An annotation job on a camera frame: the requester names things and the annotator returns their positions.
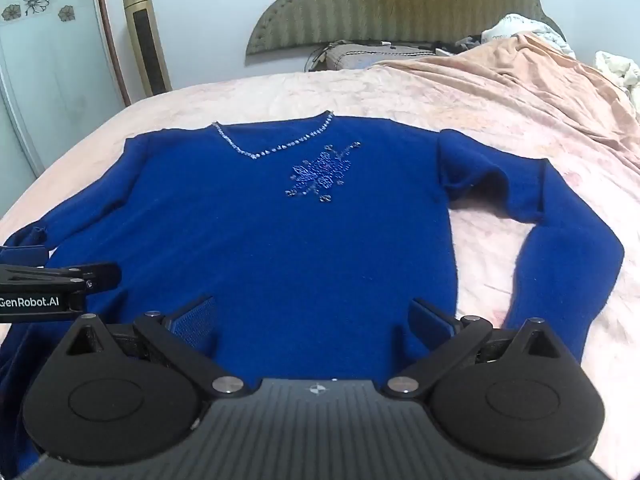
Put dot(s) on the white crumpled cloth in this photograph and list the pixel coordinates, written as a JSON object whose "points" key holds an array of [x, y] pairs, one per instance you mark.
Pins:
{"points": [[530, 27]]}

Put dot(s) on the olive padded headboard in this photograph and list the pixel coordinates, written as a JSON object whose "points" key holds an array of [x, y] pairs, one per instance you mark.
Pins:
{"points": [[400, 0]]}

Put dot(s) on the flower-patterned glass wardrobe door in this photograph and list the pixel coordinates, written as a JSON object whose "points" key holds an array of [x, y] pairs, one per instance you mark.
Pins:
{"points": [[50, 90]]}

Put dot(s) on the pink bed sheet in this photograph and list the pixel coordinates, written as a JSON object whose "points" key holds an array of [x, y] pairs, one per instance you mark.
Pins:
{"points": [[525, 270]]}

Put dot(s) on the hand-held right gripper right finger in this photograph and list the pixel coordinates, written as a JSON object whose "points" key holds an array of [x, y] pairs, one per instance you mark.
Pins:
{"points": [[429, 321]]}

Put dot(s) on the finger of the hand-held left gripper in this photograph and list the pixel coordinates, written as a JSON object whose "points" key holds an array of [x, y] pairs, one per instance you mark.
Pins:
{"points": [[25, 254], [75, 276]]}

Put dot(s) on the gold tower air conditioner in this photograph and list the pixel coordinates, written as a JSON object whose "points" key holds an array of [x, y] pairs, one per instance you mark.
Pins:
{"points": [[146, 35]]}

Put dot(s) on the blue beaded V-neck sweater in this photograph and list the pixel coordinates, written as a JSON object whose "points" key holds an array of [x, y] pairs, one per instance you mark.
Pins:
{"points": [[300, 240]]}

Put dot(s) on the cream crumpled cloth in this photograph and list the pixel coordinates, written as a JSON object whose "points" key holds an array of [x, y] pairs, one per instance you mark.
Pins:
{"points": [[620, 67]]}

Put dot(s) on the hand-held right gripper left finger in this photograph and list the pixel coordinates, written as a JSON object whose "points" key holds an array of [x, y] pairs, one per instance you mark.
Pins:
{"points": [[194, 324]]}

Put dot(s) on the brown patterned pillow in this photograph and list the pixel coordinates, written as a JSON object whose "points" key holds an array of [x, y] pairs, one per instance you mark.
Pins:
{"points": [[350, 57]]}

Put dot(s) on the peach quilt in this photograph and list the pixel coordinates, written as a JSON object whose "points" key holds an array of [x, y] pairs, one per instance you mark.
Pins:
{"points": [[540, 90]]}

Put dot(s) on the dark cloth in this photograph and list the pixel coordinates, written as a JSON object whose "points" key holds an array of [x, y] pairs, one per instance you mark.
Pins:
{"points": [[462, 44]]}

